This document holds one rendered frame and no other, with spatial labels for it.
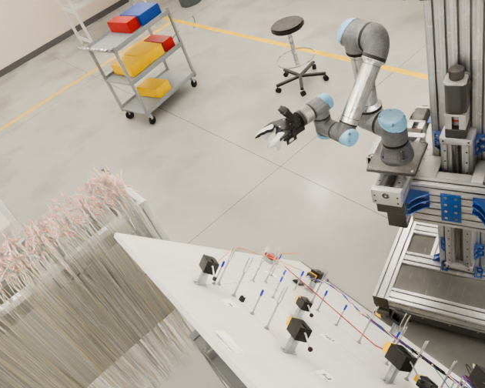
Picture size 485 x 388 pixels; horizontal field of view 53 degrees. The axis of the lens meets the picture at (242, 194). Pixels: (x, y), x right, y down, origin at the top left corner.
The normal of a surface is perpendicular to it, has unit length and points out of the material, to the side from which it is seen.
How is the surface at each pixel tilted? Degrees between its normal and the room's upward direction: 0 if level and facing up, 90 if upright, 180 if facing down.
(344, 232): 0
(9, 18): 90
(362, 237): 0
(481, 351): 0
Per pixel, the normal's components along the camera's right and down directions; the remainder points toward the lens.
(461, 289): -0.30, -0.71
